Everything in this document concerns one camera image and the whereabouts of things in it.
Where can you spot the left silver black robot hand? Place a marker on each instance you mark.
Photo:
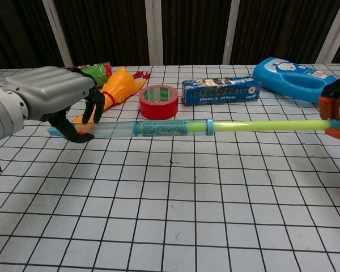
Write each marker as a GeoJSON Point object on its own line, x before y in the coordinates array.
{"type": "Point", "coordinates": [54, 88]}

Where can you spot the right silver robot hand orange fingertips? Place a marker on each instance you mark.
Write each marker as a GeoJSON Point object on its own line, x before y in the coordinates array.
{"type": "Point", "coordinates": [330, 105]}

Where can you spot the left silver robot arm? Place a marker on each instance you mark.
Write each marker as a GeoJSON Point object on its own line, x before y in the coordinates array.
{"type": "Point", "coordinates": [3, 119]}

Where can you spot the green chip can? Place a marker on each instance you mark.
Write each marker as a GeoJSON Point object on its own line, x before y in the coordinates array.
{"type": "Point", "coordinates": [100, 73]}

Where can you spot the red tape roll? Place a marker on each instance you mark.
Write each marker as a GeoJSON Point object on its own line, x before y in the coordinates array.
{"type": "Point", "coordinates": [158, 112]}

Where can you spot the blue yellow water squirter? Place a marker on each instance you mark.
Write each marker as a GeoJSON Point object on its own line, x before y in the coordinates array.
{"type": "Point", "coordinates": [243, 125]}

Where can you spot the white metal frame bar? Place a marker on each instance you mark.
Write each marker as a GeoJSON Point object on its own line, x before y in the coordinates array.
{"type": "Point", "coordinates": [333, 31]}
{"type": "Point", "coordinates": [231, 31]}
{"type": "Point", "coordinates": [153, 31]}
{"type": "Point", "coordinates": [56, 34]}

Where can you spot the white black grid tablecloth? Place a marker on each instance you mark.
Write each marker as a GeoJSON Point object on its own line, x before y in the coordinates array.
{"type": "Point", "coordinates": [187, 212]}

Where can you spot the blue cartoon detergent bottle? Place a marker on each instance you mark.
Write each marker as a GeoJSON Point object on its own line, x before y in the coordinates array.
{"type": "Point", "coordinates": [272, 73]}

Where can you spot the blue rectangular carton box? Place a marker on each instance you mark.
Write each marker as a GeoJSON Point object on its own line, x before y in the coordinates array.
{"type": "Point", "coordinates": [221, 95]}

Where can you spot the yellow rubber chicken toy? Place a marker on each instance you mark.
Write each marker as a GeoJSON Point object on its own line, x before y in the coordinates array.
{"type": "Point", "coordinates": [122, 85]}

